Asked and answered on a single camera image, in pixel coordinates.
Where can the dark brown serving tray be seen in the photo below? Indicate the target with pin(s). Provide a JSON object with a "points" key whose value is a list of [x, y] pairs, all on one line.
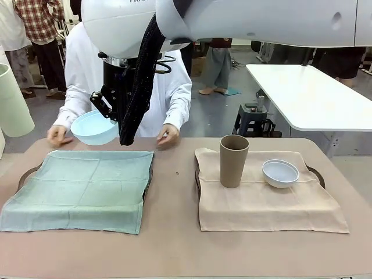
{"points": [[148, 183], [197, 181]]}

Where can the person in white hoodie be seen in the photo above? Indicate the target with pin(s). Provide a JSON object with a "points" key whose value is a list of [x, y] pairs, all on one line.
{"points": [[84, 58]]}

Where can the white bowl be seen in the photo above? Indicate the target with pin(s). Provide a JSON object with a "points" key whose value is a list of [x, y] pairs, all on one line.
{"points": [[280, 174]]}

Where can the beige cloth mat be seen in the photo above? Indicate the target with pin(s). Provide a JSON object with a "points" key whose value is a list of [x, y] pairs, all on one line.
{"points": [[261, 209]]}

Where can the grey metal can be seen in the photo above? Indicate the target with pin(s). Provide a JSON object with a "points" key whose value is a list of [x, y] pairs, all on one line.
{"points": [[261, 103]]}

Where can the person's right hand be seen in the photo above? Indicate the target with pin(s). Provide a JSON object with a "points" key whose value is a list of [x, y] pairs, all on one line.
{"points": [[58, 135]]}

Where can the light blue bowl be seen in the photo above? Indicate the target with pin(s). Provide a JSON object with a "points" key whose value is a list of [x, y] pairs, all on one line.
{"points": [[93, 130]]}

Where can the black bag on floor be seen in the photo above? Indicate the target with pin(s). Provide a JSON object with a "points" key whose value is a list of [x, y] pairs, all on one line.
{"points": [[271, 128]]}

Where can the person in black trousers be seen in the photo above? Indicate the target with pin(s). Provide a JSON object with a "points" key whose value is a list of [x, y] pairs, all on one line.
{"points": [[343, 62]]}

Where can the person in white coat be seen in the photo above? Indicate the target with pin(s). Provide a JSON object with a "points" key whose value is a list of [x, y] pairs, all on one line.
{"points": [[14, 35]]}

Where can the person's left hand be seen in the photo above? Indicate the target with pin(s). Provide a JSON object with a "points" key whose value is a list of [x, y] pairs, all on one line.
{"points": [[170, 135]]}

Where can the green cloth mat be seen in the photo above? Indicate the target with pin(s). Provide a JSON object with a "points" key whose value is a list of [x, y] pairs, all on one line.
{"points": [[72, 191]]}

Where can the person in grey wide trousers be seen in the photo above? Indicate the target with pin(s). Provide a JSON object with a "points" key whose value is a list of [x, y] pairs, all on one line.
{"points": [[216, 67]]}

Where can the left forearm in white sleeve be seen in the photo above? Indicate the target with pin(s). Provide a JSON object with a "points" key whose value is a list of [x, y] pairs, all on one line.
{"points": [[178, 110]]}

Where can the grey plastic stool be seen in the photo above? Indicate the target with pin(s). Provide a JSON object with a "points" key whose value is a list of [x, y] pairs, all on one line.
{"points": [[248, 122]]}

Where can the person in red plaid shirt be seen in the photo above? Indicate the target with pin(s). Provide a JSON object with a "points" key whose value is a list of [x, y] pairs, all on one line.
{"points": [[40, 17]]}

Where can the teal floor mat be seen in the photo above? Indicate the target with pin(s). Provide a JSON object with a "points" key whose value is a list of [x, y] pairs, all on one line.
{"points": [[233, 91]]}

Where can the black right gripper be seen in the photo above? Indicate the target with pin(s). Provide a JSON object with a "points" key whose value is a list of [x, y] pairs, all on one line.
{"points": [[116, 78]]}

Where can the brown tall cup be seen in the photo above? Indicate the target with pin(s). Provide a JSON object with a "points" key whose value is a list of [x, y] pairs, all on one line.
{"points": [[234, 162]]}

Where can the cardboard box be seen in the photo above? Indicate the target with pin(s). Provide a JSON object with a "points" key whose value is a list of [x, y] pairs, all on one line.
{"points": [[197, 66]]}

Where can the white board edge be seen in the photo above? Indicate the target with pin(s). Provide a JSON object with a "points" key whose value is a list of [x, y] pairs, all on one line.
{"points": [[2, 145]]}

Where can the right forearm in white sleeve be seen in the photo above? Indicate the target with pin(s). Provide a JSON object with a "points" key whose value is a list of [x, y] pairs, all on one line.
{"points": [[68, 110]]}

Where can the pale green plastic cup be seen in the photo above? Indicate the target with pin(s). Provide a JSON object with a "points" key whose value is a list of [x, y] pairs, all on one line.
{"points": [[14, 110]]}

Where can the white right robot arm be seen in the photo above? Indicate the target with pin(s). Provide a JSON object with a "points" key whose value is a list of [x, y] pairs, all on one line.
{"points": [[261, 20]]}

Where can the white background table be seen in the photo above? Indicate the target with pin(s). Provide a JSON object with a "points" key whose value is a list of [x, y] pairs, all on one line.
{"points": [[308, 96]]}

